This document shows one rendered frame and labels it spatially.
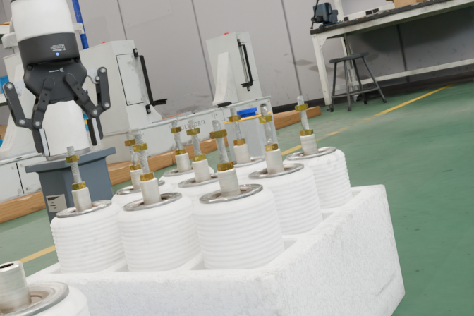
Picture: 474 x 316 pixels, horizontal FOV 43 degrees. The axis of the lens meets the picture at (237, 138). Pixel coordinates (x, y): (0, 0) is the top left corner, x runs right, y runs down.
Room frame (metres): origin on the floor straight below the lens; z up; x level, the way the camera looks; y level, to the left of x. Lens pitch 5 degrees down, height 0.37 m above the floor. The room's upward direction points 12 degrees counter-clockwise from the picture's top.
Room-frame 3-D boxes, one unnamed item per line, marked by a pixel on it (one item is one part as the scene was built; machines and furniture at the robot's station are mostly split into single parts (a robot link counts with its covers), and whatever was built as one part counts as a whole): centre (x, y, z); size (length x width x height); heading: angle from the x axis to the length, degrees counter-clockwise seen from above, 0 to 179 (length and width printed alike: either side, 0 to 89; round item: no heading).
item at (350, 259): (0.85, 0.06, 0.09); 0.39 x 0.39 x 0.18; 59
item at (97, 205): (0.81, 0.22, 0.25); 0.08 x 0.08 x 0.01
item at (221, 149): (0.69, 0.02, 0.30); 0.01 x 0.01 x 0.08
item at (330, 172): (0.89, -0.10, 0.16); 0.10 x 0.10 x 0.18
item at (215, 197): (0.69, 0.02, 0.25); 0.08 x 0.08 x 0.01
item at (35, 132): (0.79, 0.26, 0.37); 0.03 x 0.01 x 0.05; 119
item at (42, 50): (0.81, 0.22, 0.45); 0.08 x 0.08 x 0.09
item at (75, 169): (0.81, 0.22, 0.30); 0.01 x 0.01 x 0.08
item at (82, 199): (0.81, 0.22, 0.26); 0.02 x 0.02 x 0.03
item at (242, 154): (0.95, 0.00, 0.26); 0.02 x 0.02 x 0.03
